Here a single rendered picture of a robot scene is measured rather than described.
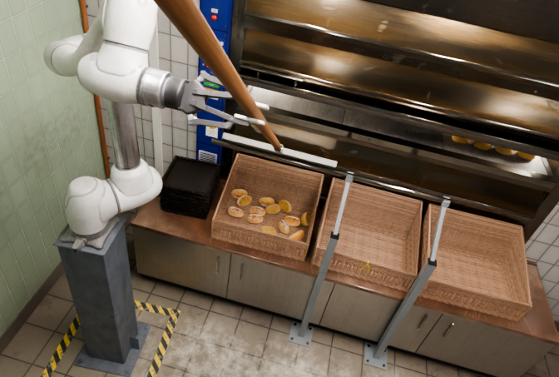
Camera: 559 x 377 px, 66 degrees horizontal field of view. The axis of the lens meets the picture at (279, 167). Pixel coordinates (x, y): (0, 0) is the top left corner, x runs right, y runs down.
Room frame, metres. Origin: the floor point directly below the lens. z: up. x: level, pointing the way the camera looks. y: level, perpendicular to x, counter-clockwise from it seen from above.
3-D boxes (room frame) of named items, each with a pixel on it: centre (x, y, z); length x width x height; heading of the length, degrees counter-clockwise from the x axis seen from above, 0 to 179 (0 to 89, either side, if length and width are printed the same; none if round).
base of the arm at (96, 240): (1.14, 0.75, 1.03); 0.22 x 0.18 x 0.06; 178
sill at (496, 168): (2.02, -0.59, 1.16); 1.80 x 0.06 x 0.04; 84
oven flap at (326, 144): (2.00, -0.59, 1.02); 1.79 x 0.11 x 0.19; 84
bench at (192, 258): (1.72, -0.45, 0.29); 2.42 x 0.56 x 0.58; 84
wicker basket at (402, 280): (1.73, -0.57, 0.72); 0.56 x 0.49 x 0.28; 83
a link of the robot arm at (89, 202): (1.17, 0.74, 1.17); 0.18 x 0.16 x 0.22; 135
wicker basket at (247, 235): (1.80, 0.02, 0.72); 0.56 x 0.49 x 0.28; 85
